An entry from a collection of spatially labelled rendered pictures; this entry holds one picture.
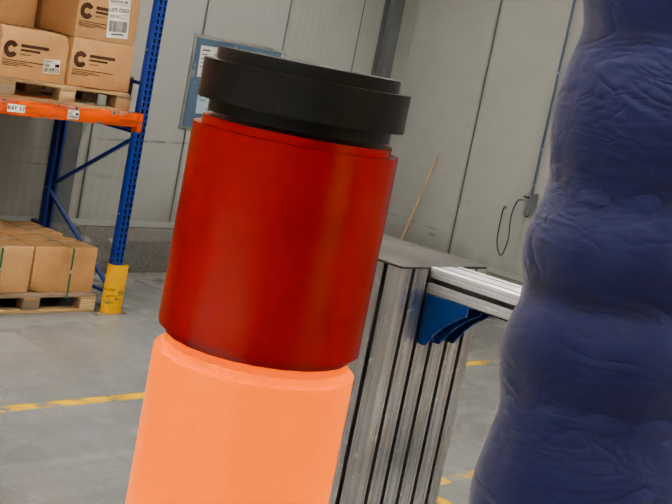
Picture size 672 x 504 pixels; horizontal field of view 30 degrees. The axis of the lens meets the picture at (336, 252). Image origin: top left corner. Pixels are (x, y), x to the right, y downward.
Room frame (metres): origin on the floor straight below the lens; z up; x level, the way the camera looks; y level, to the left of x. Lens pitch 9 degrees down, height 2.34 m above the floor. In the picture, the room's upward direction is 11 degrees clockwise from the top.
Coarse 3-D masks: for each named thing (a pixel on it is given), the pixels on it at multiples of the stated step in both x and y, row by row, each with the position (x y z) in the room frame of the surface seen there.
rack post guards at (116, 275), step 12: (108, 264) 9.72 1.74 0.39; (108, 276) 9.71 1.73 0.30; (120, 276) 9.74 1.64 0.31; (108, 288) 9.70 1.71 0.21; (120, 288) 9.76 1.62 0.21; (108, 300) 9.70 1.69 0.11; (120, 300) 9.77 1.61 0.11; (96, 312) 9.68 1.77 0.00; (108, 312) 9.70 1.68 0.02; (120, 312) 9.80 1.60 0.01
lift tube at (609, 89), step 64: (640, 0) 1.22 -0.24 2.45; (576, 64) 1.28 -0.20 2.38; (640, 64) 1.21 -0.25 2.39; (576, 128) 1.25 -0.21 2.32; (640, 128) 1.20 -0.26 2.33; (576, 192) 1.25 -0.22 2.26; (640, 192) 1.21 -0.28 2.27; (576, 256) 1.22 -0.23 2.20; (640, 256) 1.20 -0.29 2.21; (512, 320) 1.29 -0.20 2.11; (576, 320) 1.22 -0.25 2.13; (640, 320) 1.20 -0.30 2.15; (512, 384) 1.28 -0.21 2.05; (576, 384) 1.21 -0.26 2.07; (640, 384) 1.19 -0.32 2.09; (512, 448) 1.25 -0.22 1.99; (576, 448) 1.21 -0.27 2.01; (640, 448) 1.20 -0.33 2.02
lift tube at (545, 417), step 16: (544, 192) 1.33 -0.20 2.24; (560, 192) 1.27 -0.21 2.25; (592, 192) 1.23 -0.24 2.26; (592, 208) 1.23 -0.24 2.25; (640, 208) 1.21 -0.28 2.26; (656, 208) 1.20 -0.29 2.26; (512, 400) 1.27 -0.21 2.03; (512, 416) 1.27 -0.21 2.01; (544, 416) 1.23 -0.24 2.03; (560, 416) 1.22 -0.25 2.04; (576, 416) 1.21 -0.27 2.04; (592, 416) 1.21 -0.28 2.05; (608, 416) 1.20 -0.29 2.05; (592, 432) 1.21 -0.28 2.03; (608, 432) 1.20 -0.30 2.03; (624, 432) 1.20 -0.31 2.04; (640, 432) 1.20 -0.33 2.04; (656, 432) 1.21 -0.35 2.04
